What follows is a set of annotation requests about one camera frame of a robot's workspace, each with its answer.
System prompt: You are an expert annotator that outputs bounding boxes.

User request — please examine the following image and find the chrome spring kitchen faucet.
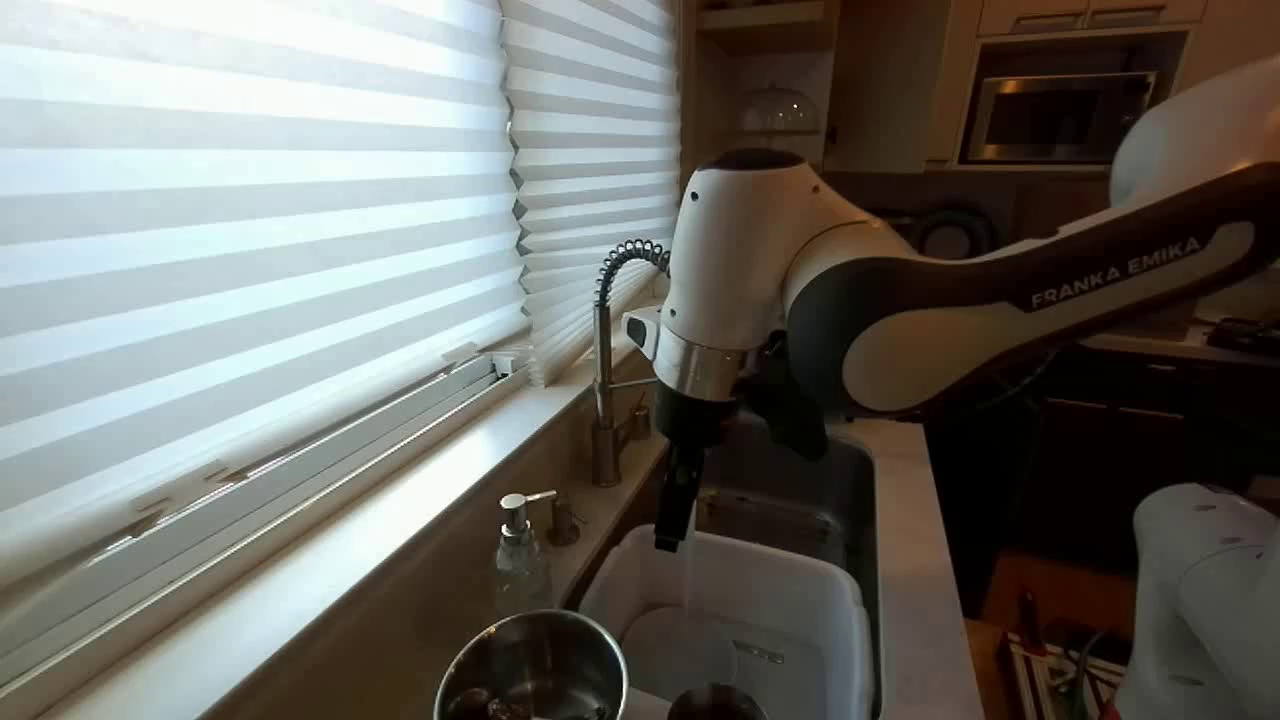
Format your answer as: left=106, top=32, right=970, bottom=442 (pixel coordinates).
left=594, top=237, right=674, bottom=487

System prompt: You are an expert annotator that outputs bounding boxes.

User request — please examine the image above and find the white plastic dish tub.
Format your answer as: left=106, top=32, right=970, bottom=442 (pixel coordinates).
left=582, top=526, right=876, bottom=720

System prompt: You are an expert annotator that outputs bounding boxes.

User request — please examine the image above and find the stainless steel pot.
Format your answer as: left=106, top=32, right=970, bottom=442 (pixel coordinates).
left=431, top=610, right=627, bottom=720

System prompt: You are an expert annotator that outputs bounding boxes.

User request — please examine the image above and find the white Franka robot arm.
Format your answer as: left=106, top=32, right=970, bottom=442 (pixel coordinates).
left=643, top=56, right=1280, bottom=552

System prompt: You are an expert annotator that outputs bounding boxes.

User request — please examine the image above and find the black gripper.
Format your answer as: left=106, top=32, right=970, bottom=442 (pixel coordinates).
left=658, top=384, right=737, bottom=552

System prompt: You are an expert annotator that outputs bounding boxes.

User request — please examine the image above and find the white pleated window blind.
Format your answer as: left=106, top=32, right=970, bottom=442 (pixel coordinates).
left=0, top=0, right=682, bottom=588

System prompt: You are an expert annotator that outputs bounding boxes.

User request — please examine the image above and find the stainless steel sink basin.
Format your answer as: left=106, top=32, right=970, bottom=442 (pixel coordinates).
left=616, top=421, right=876, bottom=638

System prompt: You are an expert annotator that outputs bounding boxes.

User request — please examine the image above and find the built-in microwave oven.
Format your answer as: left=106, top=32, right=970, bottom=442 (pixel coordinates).
left=965, top=71, right=1157, bottom=166

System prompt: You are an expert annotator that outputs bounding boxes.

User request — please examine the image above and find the clear soap dispenser bottle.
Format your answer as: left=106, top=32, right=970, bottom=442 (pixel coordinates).
left=491, top=487, right=552, bottom=617

